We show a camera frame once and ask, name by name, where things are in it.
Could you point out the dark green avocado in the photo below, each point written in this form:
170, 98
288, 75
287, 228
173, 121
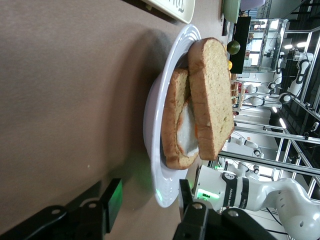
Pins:
233, 47

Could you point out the brown table mat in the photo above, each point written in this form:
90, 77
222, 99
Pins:
62, 100

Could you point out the grey metal frame beam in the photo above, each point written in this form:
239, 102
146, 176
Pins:
275, 133

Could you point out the black panel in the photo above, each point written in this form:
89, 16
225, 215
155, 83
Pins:
241, 32

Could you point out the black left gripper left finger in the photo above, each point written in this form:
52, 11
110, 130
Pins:
110, 207

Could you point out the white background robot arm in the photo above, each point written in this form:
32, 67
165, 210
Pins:
256, 100
302, 66
241, 141

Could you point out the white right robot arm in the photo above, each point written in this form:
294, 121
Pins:
262, 193

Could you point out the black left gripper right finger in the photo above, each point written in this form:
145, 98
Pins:
192, 220

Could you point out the brown bread slice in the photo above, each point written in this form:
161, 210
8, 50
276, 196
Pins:
172, 112
212, 95

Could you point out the fried egg toy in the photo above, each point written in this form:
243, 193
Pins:
186, 135

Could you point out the yellow lemon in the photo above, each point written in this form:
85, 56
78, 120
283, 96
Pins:
230, 65

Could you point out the lavender round plate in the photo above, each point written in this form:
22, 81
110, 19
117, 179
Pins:
155, 125

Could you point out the cream bear print tray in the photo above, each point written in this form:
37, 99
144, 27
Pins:
175, 12

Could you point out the mint green bowl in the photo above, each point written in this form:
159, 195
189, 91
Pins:
231, 10

